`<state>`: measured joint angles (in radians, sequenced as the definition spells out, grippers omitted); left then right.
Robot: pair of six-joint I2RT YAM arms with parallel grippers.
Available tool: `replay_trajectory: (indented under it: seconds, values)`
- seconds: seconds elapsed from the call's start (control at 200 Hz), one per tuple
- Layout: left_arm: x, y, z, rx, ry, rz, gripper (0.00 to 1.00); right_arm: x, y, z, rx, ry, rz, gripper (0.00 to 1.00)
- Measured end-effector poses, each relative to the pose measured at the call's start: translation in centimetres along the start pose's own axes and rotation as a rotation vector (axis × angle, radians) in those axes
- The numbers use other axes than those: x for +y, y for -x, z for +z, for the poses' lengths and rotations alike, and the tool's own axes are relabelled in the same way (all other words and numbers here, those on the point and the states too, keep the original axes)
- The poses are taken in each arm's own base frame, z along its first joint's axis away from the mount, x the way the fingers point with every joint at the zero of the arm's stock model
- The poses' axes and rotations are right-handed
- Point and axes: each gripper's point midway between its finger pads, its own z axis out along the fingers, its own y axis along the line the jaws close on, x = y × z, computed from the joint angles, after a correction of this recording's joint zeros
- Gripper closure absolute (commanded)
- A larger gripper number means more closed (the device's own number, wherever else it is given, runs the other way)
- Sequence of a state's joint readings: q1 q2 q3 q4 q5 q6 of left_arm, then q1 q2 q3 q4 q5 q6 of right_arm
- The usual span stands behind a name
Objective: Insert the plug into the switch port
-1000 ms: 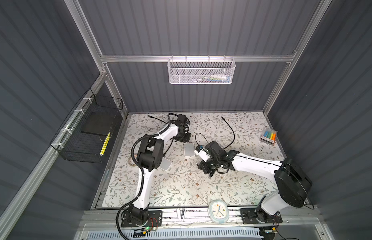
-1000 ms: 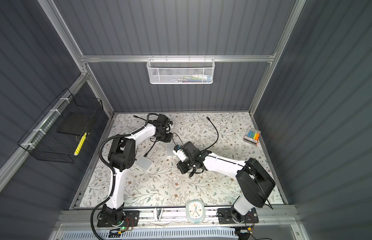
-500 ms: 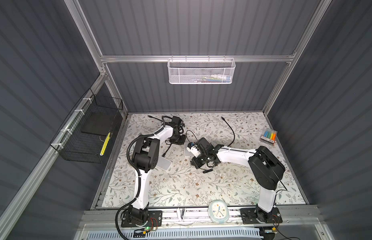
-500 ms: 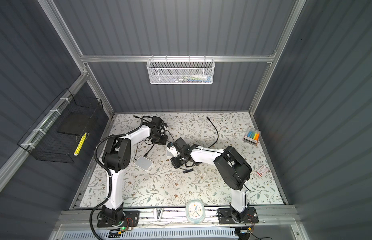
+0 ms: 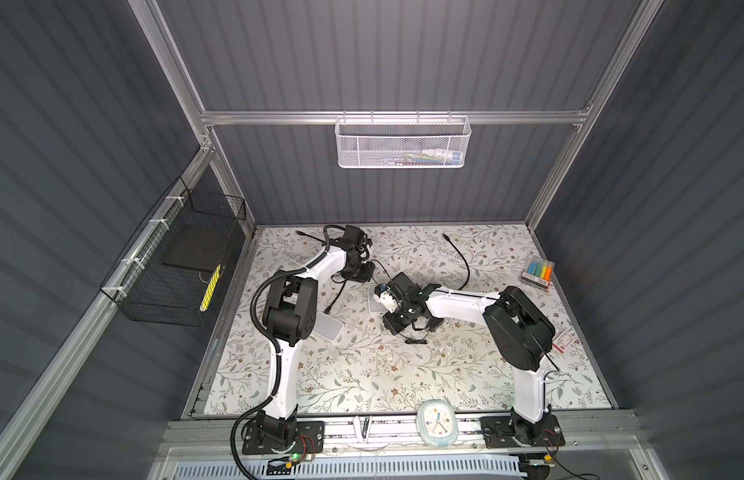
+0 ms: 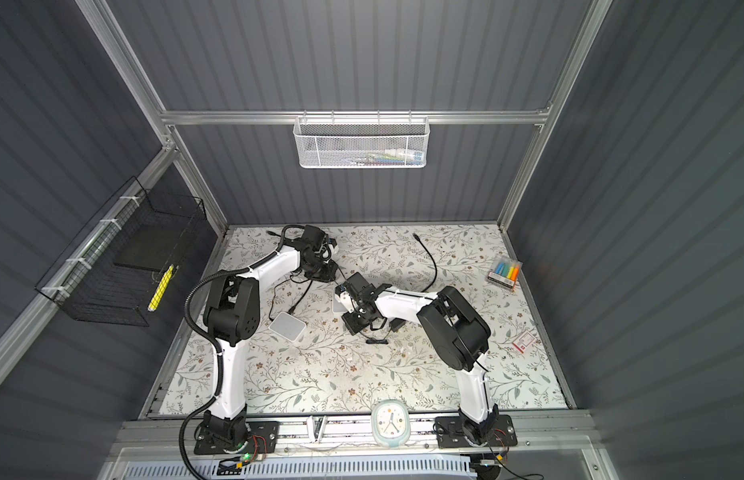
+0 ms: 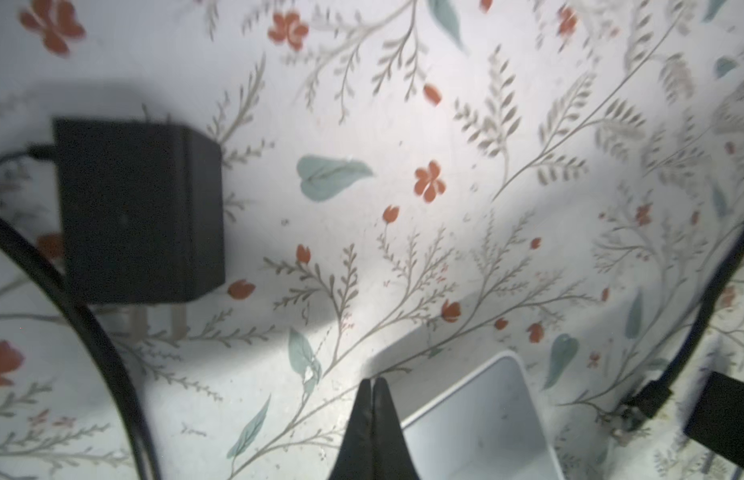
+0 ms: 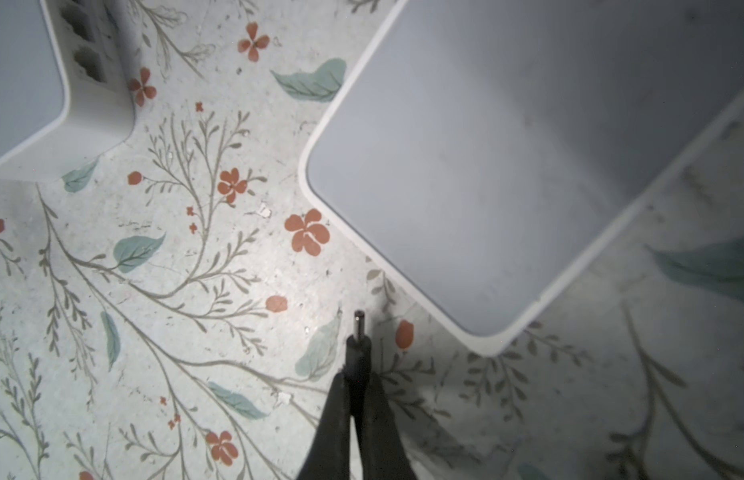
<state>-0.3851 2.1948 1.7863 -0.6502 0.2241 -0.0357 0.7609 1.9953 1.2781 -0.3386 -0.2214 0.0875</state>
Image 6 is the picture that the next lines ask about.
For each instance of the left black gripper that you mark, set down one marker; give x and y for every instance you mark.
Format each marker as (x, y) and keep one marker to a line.
(330, 274)

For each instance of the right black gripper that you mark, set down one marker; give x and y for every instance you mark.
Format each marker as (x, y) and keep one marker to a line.
(354, 327)

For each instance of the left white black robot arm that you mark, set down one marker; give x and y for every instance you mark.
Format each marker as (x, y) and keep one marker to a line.
(232, 315)

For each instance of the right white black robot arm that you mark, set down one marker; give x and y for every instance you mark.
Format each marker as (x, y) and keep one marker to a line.
(456, 331)

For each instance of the floral patterned table mat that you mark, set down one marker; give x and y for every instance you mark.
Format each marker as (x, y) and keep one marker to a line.
(330, 370)

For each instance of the mint green alarm clock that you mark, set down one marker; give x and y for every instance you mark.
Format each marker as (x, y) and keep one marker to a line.
(390, 423)

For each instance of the pack of coloured markers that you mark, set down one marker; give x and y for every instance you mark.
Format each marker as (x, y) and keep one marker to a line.
(505, 272)

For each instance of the yellow black striped marker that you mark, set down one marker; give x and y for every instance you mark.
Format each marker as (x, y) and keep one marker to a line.
(161, 289)

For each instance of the small red white card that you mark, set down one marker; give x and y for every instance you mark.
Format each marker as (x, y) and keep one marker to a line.
(525, 341)

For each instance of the white wire mesh basket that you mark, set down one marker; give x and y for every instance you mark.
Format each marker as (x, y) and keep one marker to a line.
(375, 143)

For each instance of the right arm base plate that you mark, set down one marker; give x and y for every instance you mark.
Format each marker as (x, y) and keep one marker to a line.
(497, 431)

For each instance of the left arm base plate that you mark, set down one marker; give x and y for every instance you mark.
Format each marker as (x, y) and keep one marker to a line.
(224, 436)

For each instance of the white ventilated cable duct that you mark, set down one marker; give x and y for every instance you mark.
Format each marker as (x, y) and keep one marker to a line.
(427, 466)

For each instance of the black wire wall basket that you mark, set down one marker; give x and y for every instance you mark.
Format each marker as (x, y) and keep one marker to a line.
(112, 275)

